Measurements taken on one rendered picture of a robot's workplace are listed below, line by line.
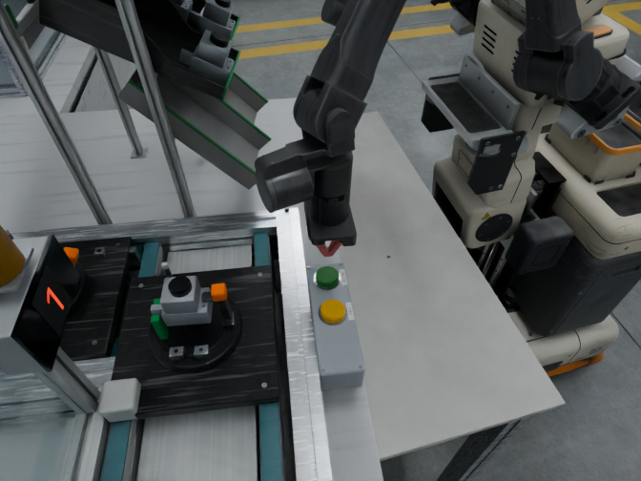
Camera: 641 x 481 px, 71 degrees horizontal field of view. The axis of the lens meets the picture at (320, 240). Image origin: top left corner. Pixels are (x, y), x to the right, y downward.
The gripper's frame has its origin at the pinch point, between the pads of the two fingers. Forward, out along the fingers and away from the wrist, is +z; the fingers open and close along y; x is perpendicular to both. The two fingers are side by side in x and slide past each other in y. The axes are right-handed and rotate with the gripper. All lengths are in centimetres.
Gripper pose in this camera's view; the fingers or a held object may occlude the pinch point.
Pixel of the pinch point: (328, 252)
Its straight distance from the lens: 72.8
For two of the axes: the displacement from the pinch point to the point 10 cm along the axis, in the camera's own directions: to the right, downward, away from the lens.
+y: 1.3, 7.4, -6.6
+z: -0.1, 6.6, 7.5
